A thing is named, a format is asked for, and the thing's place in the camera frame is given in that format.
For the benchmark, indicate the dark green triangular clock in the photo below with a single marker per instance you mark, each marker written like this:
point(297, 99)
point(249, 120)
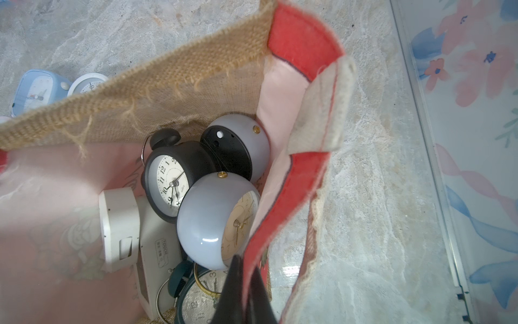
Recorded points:
point(190, 294)

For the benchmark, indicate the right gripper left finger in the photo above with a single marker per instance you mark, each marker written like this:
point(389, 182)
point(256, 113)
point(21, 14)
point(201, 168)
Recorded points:
point(230, 308)

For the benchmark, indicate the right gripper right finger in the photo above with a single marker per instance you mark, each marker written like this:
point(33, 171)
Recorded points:
point(259, 307)

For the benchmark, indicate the black twin-bell alarm clock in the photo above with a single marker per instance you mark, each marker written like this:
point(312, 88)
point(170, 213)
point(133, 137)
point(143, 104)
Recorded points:
point(171, 169)

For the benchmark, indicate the blue square alarm clock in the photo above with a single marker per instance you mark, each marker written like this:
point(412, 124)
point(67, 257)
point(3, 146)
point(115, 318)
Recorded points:
point(39, 88)

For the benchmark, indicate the grey blue oval clock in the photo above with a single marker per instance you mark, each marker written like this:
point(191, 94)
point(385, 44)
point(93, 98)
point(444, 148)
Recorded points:
point(238, 145)

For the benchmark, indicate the small white digital clock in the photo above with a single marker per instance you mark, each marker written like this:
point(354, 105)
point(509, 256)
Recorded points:
point(120, 228)

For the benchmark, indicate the white round alarm clock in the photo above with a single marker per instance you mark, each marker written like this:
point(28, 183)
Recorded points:
point(86, 83)

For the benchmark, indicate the blue dome alarm clock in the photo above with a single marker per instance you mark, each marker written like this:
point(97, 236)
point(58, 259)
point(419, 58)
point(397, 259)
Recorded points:
point(216, 218)

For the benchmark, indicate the white large digital clock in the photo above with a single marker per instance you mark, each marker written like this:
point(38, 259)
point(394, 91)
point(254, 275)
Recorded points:
point(159, 253)

